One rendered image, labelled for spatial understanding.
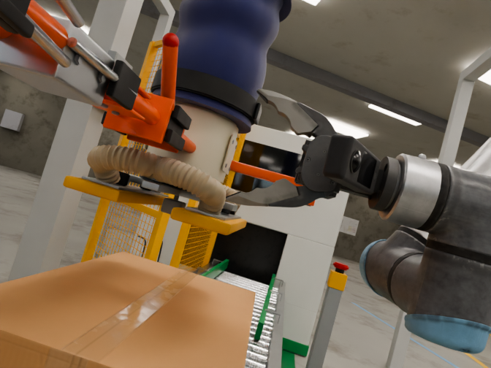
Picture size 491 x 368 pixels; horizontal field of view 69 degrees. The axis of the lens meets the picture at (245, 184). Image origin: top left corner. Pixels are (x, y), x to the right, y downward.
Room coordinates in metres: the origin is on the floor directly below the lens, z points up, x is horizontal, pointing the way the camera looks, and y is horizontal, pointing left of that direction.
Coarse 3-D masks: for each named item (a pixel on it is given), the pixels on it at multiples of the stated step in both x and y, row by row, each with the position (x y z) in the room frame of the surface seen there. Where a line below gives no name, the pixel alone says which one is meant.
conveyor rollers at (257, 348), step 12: (216, 276) 3.03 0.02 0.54; (228, 276) 3.12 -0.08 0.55; (240, 276) 3.29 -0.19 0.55; (252, 288) 2.91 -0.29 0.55; (264, 288) 3.07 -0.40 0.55; (276, 288) 3.23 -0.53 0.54; (252, 324) 2.08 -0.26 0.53; (264, 324) 2.09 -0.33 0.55; (252, 336) 1.90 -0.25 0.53; (264, 336) 1.90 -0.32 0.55; (252, 348) 1.72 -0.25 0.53; (264, 348) 1.72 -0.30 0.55; (252, 360) 1.55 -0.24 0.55; (264, 360) 1.62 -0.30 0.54
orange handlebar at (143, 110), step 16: (32, 0) 0.21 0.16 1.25; (32, 16) 0.21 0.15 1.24; (48, 16) 0.23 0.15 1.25; (0, 32) 0.25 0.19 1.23; (48, 32) 0.23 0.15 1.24; (64, 32) 0.24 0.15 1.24; (144, 96) 0.40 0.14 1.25; (112, 112) 0.40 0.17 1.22; (128, 112) 0.38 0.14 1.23; (144, 112) 0.41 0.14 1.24; (192, 144) 0.64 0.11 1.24; (256, 176) 0.77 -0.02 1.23; (272, 176) 0.76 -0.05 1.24; (288, 176) 0.76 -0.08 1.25
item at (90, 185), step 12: (72, 180) 0.59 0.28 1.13; (84, 180) 0.59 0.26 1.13; (96, 180) 0.61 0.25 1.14; (120, 180) 0.67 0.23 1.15; (84, 192) 0.59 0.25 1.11; (96, 192) 0.59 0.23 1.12; (108, 192) 0.59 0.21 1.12; (120, 192) 0.59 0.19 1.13; (132, 192) 0.65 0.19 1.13; (144, 192) 0.73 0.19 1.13; (156, 192) 0.87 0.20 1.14; (156, 204) 0.78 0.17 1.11
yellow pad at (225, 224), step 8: (176, 208) 0.58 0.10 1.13; (184, 208) 0.62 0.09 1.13; (192, 208) 0.60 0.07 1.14; (176, 216) 0.57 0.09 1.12; (184, 216) 0.57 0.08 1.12; (192, 216) 0.57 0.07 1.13; (200, 216) 0.57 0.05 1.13; (208, 216) 0.59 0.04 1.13; (216, 216) 0.59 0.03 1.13; (224, 216) 0.64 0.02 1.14; (232, 216) 0.74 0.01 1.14; (192, 224) 0.57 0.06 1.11; (200, 224) 0.57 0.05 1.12; (208, 224) 0.57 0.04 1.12; (216, 224) 0.57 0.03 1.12; (224, 224) 0.57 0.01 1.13; (232, 224) 0.59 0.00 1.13; (240, 224) 0.74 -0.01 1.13; (216, 232) 0.57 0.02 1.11; (224, 232) 0.57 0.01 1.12; (232, 232) 0.63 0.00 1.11
